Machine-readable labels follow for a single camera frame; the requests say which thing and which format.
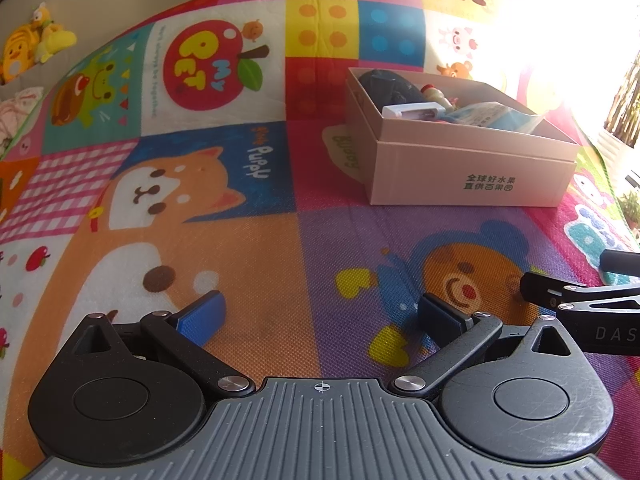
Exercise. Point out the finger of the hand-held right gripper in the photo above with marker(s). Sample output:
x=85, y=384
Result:
x=560, y=292

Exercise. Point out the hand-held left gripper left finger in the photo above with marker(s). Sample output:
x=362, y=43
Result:
x=200, y=317

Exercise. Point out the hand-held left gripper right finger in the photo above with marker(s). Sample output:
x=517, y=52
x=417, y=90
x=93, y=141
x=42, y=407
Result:
x=440, y=317

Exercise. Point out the pink cardboard box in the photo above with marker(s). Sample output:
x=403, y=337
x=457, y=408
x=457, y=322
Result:
x=465, y=170

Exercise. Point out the blue wipes packet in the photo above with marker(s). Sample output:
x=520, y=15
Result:
x=490, y=115

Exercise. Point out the light blue USB adapter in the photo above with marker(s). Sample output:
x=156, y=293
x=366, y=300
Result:
x=412, y=111

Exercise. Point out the white red-capped drink bottle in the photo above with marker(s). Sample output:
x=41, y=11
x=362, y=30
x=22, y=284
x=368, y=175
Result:
x=437, y=95

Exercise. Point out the black plush toy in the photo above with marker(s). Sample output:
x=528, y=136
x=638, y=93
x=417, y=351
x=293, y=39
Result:
x=387, y=87

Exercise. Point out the small potted plant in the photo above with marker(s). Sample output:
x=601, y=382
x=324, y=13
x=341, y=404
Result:
x=631, y=210

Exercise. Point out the colourful printed play mat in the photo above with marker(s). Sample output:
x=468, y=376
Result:
x=250, y=210

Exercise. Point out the green palm plant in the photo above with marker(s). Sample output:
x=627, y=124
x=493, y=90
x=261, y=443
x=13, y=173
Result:
x=625, y=105

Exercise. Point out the pink white crumpled cloth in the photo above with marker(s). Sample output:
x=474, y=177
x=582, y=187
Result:
x=17, y=110

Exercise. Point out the yellow plush toy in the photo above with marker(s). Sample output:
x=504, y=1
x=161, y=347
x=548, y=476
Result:
x=55, y=37

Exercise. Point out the orange striped plush toy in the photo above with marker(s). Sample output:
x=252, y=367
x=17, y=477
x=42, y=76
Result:
x=17, y=57

